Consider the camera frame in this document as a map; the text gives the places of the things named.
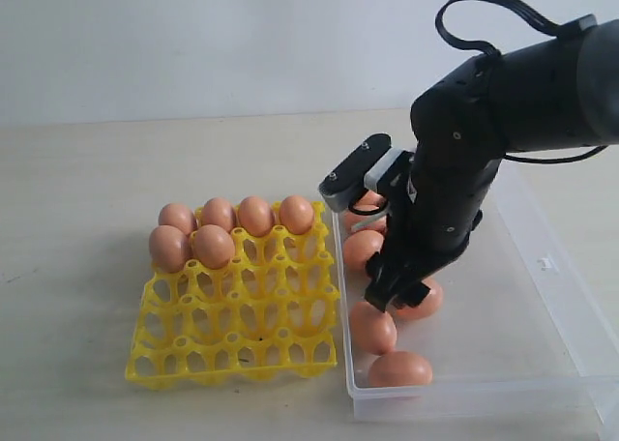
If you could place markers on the yellow plastic egg tray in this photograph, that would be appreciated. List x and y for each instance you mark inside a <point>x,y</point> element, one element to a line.
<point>272,309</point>

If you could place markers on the brown egg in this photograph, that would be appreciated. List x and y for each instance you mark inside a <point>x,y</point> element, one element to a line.
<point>213,246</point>
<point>218,211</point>
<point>256,216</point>
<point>371,198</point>
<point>169,248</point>
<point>356,222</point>
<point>359,247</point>
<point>178,215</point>
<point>296,214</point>
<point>428,307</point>
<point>372,330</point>
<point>400,368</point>

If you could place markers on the clear plastic bin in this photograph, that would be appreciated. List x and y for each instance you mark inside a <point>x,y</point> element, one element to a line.
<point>519,343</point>

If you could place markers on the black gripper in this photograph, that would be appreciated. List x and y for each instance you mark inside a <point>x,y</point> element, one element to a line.
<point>434,193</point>

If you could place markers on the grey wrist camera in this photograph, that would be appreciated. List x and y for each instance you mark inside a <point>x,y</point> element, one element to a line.
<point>346,181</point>

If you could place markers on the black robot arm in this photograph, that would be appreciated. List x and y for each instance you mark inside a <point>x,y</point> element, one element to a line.
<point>559,94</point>

